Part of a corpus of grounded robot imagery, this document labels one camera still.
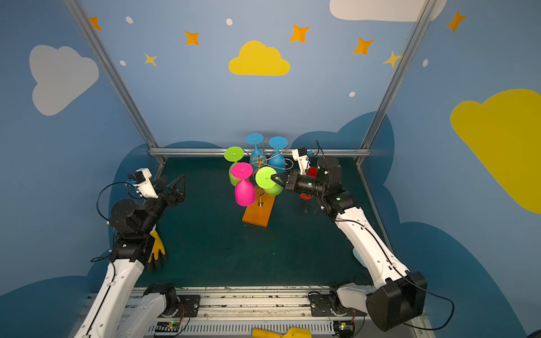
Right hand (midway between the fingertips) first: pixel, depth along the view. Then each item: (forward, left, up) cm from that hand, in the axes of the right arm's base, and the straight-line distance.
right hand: (275, 176), depth 68 cm
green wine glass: (+11, +17, -2) cm, 20 cm away
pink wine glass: (+1, +12, -10) cm, 15 cm away
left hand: (-2, +33, 0) cm, 33 cm away
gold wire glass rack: (+16, +5, -5) cm, 18 cm away
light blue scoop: (-13, -35, -34) cm, 51 cm away
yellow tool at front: (-39, -8, -33) cm, 52 cm away
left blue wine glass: (+11, +8, -3) cm, 14 cm away
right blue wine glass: (+17, 0, -10) cm, 19 cm away
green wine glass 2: (-1, +4, -2) cm, 4 cm away
